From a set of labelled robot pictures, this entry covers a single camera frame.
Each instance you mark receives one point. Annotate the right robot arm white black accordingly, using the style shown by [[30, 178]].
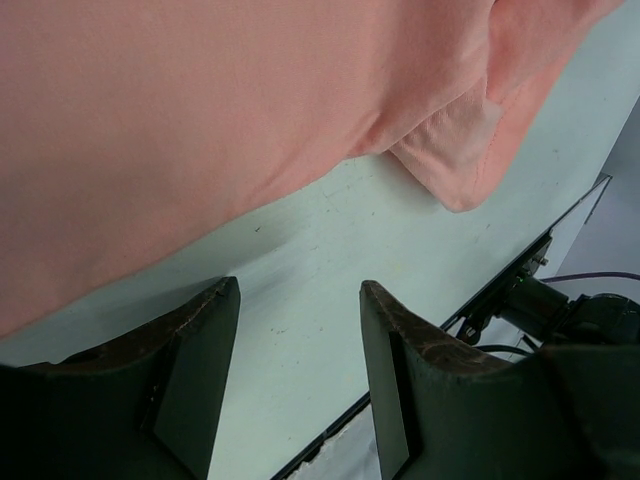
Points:
[[549, 316]]

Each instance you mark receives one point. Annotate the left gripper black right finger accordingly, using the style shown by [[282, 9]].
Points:
[[445, 410]]

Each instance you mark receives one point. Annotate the salmon pink t shirt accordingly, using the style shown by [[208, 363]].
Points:
[[130, 129]]

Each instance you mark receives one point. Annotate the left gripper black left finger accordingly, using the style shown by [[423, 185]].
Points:
[[145, 405]]

